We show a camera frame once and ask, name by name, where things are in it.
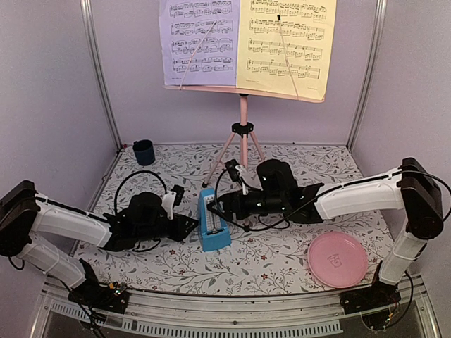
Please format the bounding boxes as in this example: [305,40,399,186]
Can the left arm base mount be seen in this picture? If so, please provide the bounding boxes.
[68,280,130,314]

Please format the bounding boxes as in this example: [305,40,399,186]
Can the left black cable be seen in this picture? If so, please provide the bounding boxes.
[113,170,168,215]

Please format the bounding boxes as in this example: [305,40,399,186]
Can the pink plate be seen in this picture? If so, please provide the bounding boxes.
[307,232,368,289]

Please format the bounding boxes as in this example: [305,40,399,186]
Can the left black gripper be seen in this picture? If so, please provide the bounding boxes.
[135,213,199,243]

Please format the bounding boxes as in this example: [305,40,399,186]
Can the pink music stand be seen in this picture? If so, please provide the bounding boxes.
[164,84,324,188]

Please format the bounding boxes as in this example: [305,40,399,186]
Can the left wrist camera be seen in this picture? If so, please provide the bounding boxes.
[162,185,185,220]

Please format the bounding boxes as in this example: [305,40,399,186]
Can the purple sheet music paper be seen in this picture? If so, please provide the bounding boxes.
[159,0,240,87]

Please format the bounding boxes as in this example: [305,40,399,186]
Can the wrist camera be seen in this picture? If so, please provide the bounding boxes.
[162,185,185,220]
[225,159,249,195]

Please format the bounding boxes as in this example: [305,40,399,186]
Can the yellow sheet music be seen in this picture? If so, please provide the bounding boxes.
[236,0,338,102]

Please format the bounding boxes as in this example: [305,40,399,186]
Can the dark blue cup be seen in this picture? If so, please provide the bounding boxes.
[132,139,155,166]

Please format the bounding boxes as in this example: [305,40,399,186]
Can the right black cable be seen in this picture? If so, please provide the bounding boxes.
[214,168,451,233]

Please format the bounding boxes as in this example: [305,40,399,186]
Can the front aluminium rail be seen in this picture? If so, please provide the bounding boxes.
[38,281,434,338]

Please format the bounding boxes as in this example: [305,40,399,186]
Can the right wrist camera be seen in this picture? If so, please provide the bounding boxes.
[225,159,249,195]

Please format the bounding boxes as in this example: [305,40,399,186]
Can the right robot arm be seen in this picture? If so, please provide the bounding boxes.
[207,158,450,307]

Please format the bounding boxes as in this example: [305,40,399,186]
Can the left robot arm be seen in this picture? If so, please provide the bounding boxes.
[1,180,199,306]

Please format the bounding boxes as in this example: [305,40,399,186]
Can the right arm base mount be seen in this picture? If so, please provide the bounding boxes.
[340,282,401,314]

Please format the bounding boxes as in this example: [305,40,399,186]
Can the black cable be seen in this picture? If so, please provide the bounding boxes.
[113,170,168,215]
[214,168,451,233]

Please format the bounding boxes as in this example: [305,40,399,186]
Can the blue metronome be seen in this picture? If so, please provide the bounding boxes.
[198,188,231,252]

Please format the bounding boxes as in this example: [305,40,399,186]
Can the left aluminium frame post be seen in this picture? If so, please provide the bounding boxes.
[80,0,123,152]

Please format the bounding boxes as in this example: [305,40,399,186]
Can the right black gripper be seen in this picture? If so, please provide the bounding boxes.
[206,190,286,223]

